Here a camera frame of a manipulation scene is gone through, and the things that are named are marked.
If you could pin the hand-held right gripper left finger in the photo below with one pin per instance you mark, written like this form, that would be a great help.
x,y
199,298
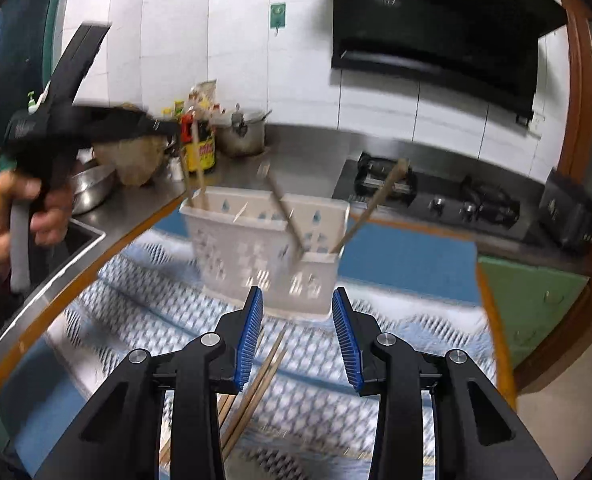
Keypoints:
x,y
249,342

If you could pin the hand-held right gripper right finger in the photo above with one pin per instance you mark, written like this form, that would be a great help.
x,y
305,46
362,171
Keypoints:
x,y
347,347

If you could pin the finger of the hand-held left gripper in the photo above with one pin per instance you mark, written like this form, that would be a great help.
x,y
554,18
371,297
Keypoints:
x,y
163,126

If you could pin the wooden chopstick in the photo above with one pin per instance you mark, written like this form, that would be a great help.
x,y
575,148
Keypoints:
x,y
194,160
371,205
225,402
282,210
256,385
248,420

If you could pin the white plastic utensil holder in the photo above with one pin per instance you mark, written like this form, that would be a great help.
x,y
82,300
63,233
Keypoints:
x,y
261,252

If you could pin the small seasoning jar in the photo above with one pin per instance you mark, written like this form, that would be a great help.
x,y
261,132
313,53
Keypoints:
x,y
179,108

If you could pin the green dish soap bottle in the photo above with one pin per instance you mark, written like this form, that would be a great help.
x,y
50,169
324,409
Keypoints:
x,y
36,101

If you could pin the brown plastic bag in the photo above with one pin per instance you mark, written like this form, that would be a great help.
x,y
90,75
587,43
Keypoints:
x,y
133,160

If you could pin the dark sauce bottle yellow label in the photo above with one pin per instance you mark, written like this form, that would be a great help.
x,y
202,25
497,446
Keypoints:
x,y
205,152

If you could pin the snack bag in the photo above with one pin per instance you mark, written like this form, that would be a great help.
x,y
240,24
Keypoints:
x,y
203,94

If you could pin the stainless steel bowl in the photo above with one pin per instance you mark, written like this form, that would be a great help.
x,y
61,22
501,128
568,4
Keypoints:
x,y
93,185

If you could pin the stainless steel pot with lid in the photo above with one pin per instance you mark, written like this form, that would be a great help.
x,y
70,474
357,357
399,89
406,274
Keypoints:
x,y
243,132

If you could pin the blue patterned mat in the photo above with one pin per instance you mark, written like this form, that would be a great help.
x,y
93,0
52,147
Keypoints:
x,y
406,265

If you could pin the stainless steel sink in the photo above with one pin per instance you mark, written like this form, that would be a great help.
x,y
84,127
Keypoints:
x,y
70,245

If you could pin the green cabinet drawer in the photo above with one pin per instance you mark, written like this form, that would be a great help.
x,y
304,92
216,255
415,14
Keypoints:
x,y
531,305

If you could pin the black gas stove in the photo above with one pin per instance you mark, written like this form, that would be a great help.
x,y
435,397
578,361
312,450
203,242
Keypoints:
x,y
476,205

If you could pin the black box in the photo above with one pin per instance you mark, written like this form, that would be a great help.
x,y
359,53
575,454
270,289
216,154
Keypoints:
x,y
573,210

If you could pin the black range hood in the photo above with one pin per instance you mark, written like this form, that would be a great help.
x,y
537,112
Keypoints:
x,y
426,25

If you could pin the dark window with green frame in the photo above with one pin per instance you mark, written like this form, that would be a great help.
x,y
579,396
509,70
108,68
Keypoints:
x,y
10,35

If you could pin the green wall hook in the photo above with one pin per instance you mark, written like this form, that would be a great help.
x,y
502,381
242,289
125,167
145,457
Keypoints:
x,y
277,14

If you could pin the white wall socket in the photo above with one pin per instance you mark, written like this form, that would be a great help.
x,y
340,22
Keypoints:
x,y
530,122

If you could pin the wooden door frame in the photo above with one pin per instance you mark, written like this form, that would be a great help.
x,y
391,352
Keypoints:
x,y
578,85

